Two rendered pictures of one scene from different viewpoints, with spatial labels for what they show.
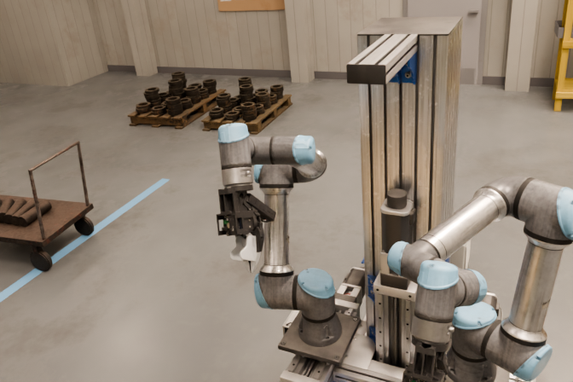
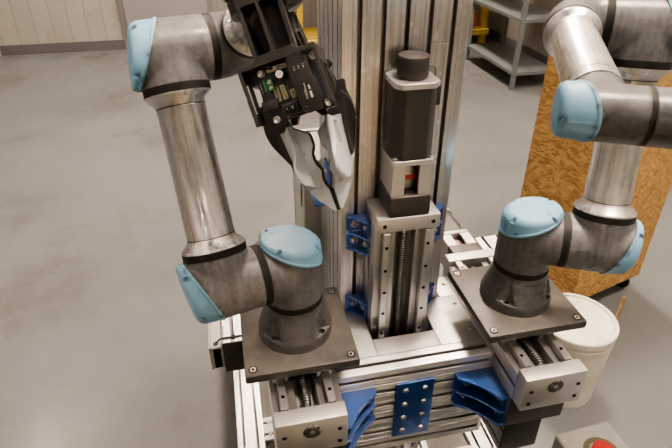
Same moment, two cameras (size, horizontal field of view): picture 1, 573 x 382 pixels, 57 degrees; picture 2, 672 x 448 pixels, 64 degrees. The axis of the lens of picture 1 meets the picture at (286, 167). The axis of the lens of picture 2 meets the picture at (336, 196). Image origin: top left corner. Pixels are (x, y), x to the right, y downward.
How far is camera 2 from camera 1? 0.95 m
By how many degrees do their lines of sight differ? 35
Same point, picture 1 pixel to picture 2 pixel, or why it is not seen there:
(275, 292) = (234, 285)
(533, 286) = not seen: hidden behind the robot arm
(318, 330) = (309, 324)
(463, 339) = (531, 252)
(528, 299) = (626, 161)
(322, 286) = (313, 247)
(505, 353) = (600, 246)
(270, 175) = (173, 63)
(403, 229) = (431, 113)
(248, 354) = (71, 429)
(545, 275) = not seen: hidden behind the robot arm
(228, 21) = not seen: outside the picture
